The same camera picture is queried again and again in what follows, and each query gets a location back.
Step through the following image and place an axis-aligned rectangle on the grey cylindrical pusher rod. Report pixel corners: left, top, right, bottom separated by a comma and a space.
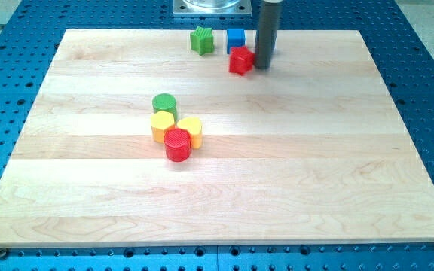
254, 0, 282, 70

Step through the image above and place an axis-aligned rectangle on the yellow hexagon block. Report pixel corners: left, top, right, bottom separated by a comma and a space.
150, 111, 175, 143

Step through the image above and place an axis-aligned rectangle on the blue cube block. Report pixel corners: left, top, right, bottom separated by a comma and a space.
226, 28, 246, 54

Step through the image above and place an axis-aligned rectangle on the red star block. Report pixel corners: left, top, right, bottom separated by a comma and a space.
228, 46, 255, 76

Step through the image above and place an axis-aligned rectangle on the green star block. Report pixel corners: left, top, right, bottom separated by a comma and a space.
190, 26, 214, 56

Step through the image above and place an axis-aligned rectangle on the yellow heart block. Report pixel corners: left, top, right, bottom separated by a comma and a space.
177, 117, 203, 149

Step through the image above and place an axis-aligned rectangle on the green cylinder block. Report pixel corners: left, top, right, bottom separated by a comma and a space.
151, 93, 178, 120

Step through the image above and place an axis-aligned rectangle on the light wooden board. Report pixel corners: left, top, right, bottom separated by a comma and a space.
0, 29, 434, 248

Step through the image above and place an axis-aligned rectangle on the red cylinder block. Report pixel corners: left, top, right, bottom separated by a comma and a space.
164, 128, 191, 162

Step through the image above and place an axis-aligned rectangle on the blue perforated table plate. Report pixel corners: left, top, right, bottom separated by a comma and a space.
0, 1, 434, 270

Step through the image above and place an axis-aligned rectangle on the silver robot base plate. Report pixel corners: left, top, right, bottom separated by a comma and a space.
172, 0, 252, 17

